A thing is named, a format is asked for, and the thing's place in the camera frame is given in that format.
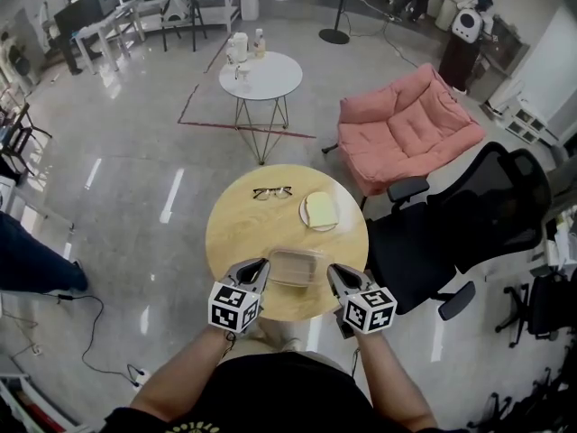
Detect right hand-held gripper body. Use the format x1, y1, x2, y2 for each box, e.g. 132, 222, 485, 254
334, 273, 398, 341

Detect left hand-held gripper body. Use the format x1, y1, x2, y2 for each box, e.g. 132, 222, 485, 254
207, 259, 271, 336

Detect person's right forearm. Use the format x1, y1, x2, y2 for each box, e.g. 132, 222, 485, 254
354, 330, 439, 431

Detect person's left forearm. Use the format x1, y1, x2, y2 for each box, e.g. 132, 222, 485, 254
129, 325, 236, 423

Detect clear plastic container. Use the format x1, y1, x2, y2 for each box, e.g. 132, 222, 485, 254
264, 246, 335, 289

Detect round wooden table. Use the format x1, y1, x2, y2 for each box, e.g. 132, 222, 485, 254
205, 163, 370, 322

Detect person's legs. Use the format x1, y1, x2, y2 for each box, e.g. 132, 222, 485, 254
245, 317, 313, 355

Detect white plate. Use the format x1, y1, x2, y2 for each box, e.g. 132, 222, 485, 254
299, 194, 340, 233

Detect slice of bread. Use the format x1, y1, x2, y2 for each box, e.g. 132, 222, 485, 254
305, 191, 342, 228

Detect black-framed glasses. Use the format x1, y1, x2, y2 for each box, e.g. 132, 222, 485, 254
252, 186, 293, 201

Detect person's black shirt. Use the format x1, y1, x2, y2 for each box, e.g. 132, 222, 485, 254
99, 352, 472, 433

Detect black mesh office chair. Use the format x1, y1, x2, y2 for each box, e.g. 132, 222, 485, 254
364, 141, 554, 322

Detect pink cushioned sofa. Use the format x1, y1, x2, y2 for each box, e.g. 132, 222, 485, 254
321, 63, 487, 198

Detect black office chair base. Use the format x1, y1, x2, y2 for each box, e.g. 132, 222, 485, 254
494, 271, 577, 349

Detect round white table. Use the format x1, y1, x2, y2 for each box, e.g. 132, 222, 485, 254
218, 51, 304, 167

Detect white jug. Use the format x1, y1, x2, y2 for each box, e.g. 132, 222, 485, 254
224, 32, 250, 66

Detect white storage cabinet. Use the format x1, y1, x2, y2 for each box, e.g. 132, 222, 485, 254
484, 5, 577, 146

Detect black pole stand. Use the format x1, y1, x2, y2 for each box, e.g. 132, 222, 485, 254
317, 0, 352, 45

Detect dark wooden chair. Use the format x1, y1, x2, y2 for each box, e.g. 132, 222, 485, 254
0, 88, 54, 180

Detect black chair with white cover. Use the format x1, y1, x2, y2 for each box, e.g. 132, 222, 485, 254
157, 0, 209, 53

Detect white desk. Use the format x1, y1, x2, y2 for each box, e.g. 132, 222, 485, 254
71, 5, 148, 77

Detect white backpack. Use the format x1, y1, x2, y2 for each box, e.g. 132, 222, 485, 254
450, 7, 484, 43

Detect black monitor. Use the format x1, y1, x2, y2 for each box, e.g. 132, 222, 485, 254
52, 0, 103, 33

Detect black floor cable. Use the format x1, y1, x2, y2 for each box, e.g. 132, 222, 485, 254
0, 289, 150, 394

